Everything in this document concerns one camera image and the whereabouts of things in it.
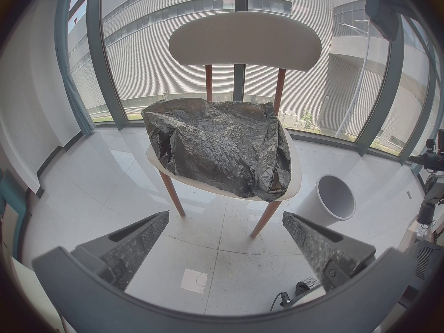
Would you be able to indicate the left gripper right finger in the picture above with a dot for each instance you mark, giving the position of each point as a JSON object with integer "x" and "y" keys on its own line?
{"x": 319, "y": 248}

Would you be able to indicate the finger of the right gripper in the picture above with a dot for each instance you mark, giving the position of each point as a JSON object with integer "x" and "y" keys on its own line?
{"x": 425, "y": 159}

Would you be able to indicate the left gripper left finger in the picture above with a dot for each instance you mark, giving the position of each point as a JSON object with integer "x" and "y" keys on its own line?
{"x": 133, "y": 245}

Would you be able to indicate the black plastic bag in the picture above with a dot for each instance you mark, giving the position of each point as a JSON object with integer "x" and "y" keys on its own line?
{"x": 215, "y": 144}

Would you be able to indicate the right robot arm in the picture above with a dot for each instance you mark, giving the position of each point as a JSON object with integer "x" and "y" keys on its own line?
{"x": 425, "y": 213}

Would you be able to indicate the white trash bin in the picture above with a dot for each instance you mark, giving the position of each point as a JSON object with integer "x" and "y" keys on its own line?
{"x": 312, "y": 203}

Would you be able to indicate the window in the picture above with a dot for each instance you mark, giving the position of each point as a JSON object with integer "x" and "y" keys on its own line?
{"x": 95, "y": 47}

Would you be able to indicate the white chair with wooden legs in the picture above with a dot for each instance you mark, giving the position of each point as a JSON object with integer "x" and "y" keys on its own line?
{"x": 242, "y": 40}

